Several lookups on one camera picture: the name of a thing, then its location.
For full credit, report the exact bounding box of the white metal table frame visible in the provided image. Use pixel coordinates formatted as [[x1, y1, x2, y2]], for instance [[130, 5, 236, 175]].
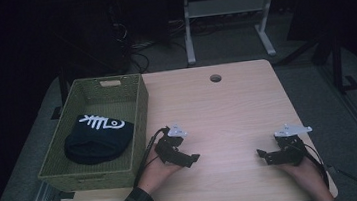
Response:
[[180, 0, 283, 66]]

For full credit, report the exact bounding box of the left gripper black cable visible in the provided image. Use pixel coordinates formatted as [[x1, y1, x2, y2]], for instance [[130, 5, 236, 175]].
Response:
[[127, 126, 176, 190]]

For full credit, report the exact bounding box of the thin black cable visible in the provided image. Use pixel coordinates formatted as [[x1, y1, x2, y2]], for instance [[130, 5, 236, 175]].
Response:
[[327, 162, 357, 201]]

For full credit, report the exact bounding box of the bundle of dark cables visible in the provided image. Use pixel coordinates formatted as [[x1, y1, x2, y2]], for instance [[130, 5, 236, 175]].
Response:
[[111, 14, 191, 77]]

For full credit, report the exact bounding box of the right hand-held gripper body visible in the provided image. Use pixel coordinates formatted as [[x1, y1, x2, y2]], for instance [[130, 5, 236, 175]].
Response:
[[264, 120, 317, 169]]

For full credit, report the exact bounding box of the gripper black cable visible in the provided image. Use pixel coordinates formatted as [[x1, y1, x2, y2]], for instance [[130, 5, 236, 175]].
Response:
[[127, 126, 176, 190], [303, 139, 331, 191]]

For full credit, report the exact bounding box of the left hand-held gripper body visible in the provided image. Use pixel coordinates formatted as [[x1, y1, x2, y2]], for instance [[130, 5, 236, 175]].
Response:
[[151, 123, 191, 169]]

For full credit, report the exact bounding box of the dark blue beanie hat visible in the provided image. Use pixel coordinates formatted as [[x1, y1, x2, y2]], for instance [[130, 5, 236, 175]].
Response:
[[61, 108, 140, 169]]

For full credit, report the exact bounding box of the person's left hand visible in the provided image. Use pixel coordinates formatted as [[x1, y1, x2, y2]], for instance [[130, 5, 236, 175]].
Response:
[[134, 147, 185, 197]]

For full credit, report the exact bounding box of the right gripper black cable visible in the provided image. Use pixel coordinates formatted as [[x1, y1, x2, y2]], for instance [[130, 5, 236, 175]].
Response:
[[303, 139, 331, 191]]

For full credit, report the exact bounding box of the person's right hand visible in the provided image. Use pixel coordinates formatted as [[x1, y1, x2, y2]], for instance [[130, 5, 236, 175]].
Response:
[[277, 154, 335, 201]]

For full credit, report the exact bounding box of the green woven basket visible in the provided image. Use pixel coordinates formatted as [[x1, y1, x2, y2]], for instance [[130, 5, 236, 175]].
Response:
[[28, 71, 159, 197]]

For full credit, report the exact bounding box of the black metal stand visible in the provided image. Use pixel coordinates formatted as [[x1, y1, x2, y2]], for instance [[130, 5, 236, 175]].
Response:
[[45, 67, 73, 121], [325, 30, 357, 96]]

